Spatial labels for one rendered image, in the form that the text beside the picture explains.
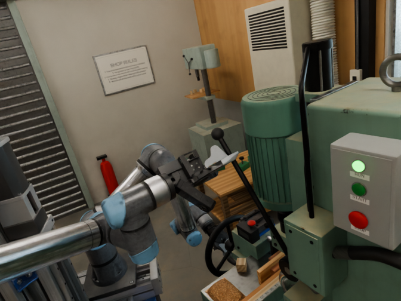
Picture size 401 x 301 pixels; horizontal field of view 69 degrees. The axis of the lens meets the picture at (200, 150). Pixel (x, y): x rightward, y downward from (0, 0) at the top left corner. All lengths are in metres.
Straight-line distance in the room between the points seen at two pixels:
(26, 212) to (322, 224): 0.76
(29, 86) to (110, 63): 0.88
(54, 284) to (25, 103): 2.75
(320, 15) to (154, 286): 1.89
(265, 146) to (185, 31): 3.32
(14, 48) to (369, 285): 3.45
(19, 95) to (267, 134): 3.13
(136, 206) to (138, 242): 0.09
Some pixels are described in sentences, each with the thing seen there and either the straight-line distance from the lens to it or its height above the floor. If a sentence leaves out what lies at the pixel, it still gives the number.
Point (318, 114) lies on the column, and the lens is 0.58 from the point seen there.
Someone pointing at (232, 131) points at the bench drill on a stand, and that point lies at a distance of 3.25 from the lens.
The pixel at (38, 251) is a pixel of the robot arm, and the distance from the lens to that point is 0.75.
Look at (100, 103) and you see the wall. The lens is 3.68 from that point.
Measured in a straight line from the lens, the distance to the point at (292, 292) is 0.80.
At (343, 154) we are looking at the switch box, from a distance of 0.50.
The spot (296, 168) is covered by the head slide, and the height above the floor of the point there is 1.35.
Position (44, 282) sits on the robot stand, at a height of 1.11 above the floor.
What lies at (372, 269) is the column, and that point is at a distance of 0.69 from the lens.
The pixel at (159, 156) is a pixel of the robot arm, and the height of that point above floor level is 1.24.
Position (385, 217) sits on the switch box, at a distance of 0.52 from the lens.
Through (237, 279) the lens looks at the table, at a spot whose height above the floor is 0.90.
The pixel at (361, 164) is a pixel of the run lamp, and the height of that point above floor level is 1.46.
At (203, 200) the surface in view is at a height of 1.30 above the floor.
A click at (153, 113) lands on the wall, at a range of 3.84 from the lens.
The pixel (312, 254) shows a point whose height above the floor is 1.25.
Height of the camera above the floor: 1.68
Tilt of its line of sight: 21 degrees down
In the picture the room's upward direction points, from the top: 12 degrees counter-clockwise
